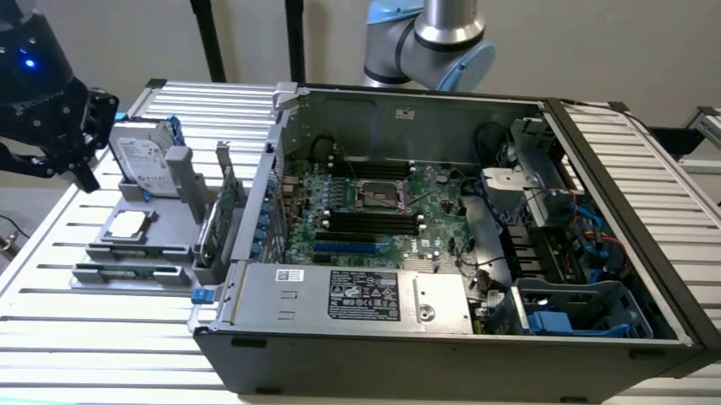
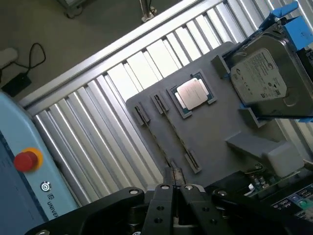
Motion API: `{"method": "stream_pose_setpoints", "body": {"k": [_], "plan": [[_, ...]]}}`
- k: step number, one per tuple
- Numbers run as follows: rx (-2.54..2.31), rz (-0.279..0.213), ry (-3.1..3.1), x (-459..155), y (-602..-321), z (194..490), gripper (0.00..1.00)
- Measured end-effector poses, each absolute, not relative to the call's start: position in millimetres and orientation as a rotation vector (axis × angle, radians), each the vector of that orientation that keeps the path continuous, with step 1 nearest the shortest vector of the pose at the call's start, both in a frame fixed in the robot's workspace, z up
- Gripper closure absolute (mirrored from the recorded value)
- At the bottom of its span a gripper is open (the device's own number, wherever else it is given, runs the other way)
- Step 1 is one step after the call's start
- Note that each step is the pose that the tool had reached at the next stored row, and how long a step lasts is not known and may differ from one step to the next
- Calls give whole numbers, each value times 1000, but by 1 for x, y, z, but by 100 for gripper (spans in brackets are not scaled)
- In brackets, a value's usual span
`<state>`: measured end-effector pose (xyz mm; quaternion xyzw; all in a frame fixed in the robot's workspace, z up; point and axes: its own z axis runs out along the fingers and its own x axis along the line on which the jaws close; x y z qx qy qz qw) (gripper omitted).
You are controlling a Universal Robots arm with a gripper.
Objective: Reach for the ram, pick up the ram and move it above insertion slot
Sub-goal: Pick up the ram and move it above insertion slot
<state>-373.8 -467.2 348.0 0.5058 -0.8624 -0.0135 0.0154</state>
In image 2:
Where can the green graphics card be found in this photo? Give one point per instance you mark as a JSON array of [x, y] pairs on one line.
[[266, 182]]

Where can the black PC case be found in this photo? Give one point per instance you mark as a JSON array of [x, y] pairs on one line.
[[305, 71]]

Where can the grey plastic parts rack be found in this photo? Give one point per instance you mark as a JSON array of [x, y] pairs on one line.
[[207, 137]]

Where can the light blue teach pendant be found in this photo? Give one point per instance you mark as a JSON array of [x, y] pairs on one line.
[[22, 186]]

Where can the white power strip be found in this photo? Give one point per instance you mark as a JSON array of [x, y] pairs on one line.
[[8, 56]]

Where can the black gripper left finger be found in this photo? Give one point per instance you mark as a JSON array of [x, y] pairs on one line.
[[159, 208]]

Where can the black power adapter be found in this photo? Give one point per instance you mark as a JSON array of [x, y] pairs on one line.
[[17, 84]]

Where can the silver CPU chip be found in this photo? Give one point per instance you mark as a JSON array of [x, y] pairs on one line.
[[192, 94]]

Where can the aluminium frame foot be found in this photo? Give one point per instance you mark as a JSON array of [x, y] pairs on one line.
[[73, 7]]

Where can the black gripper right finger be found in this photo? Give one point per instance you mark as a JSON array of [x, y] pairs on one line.
[[195, 205]]

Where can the thin RAM stick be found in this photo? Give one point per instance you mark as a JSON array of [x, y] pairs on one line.
[[176, 130]]

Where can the metal post with base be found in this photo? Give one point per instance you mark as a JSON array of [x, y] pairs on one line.
[[146, 11]]

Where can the dark panel with coloured buttons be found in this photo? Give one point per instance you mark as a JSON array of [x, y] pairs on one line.
[[297, 202]]

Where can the blue disk caddy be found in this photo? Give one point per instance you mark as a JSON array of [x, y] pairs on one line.
[[298, 31]]

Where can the silver hard disk drive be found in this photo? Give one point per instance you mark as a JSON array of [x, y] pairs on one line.
[[259, 80]]

